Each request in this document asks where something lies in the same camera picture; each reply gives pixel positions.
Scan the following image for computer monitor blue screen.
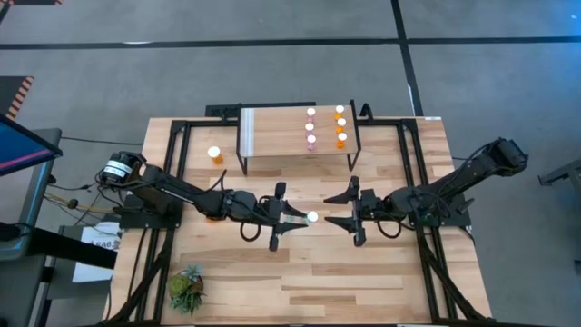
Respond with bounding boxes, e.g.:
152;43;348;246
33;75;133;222
0;113;64;177

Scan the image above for wooden shelf black metal frame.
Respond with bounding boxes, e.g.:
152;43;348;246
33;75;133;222
235;99;363;176

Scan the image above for small potted green plant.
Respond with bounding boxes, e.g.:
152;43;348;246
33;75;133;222
165;263;205;317

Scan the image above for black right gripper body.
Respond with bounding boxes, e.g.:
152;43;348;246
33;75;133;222
350;175;396;248

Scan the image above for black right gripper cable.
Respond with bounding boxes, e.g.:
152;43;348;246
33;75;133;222
376;217;404;241

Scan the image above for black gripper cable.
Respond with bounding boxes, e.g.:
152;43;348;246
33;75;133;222
376;217;404;241
239;221;263;243

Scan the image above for grey monitor stand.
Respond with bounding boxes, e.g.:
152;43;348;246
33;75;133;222
0;128;64;263

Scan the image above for black mat orange striped edge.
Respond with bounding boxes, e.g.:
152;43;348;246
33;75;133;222
0;75;35;122

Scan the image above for yellow cable bundle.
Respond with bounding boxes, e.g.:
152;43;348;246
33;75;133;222
44;190;117;214

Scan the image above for black desk beam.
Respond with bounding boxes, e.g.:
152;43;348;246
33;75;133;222
26;225;118;270

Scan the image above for grey cabinet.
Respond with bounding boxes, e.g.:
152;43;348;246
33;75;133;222
0;253;51;327

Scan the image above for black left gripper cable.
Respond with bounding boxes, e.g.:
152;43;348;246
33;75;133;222
239;221;263;243

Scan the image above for white paper sheet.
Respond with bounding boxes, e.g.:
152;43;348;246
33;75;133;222
72;221;123;283

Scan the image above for grey metal stand leg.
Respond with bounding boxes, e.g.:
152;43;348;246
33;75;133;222
537;157;581;187

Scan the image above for green medicine bottle white cap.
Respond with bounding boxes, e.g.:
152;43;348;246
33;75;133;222
280;211;320;225

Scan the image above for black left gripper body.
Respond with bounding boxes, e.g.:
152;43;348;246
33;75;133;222
222;181;287;252

